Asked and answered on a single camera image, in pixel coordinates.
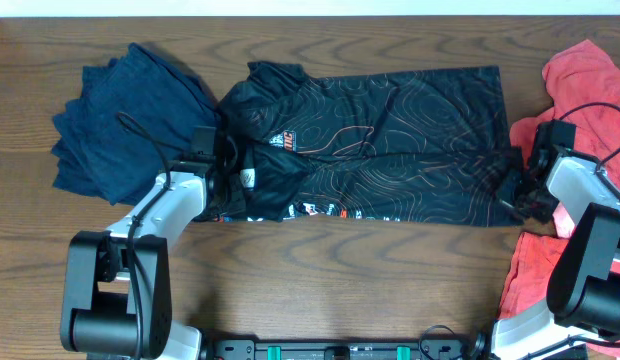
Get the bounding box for red pink clothes pile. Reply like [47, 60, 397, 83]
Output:
[499, 40, 620, 320]

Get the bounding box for folded navy blue garment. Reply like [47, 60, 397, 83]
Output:
[51, 43, 219, 205]

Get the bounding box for black patterned sports jersey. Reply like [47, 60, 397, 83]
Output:
[218, 62, 521, 227]

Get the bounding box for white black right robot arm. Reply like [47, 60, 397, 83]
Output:
[489, 120, 620, 359]

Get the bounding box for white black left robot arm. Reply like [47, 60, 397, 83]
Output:
[60, 127, 245, 359]

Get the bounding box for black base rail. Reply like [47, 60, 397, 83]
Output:
[87, 338, 591, 360]

